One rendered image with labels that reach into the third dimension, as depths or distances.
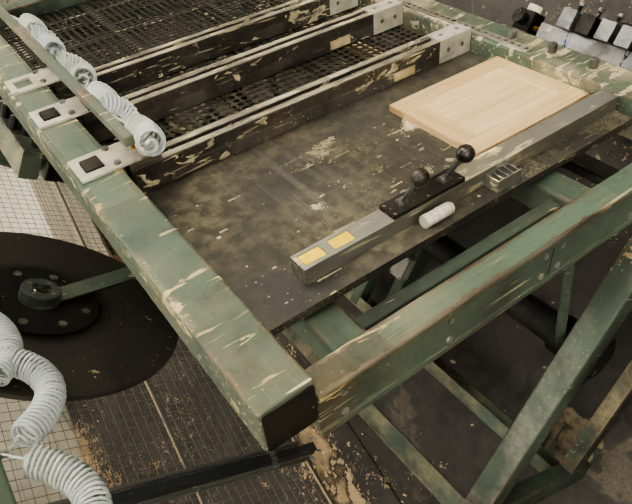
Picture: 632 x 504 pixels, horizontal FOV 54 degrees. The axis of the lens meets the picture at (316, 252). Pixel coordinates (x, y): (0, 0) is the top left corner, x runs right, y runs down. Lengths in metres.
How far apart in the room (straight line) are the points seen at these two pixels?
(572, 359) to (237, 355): 1.13
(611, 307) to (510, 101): 0.60
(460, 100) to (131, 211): 0.90
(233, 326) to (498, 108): 0.97
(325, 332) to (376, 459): 2.31
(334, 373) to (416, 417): 2.23
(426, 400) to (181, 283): 2.19
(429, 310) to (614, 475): 1.80
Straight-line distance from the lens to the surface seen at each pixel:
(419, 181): 1.17
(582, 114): 1.63
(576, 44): 2.00
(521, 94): 1.74
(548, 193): 1.49
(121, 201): 1.32
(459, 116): 1.63
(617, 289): 1.80
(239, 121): 1.55
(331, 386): 0.96
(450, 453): 3.11
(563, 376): 1.88
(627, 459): 2.73
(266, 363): 0.93
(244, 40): 2.11
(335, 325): 1.15
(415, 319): 1.04
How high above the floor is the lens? 2.48
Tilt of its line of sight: 44 degrees down
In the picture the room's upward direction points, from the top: 88 degrees counter-clockwise
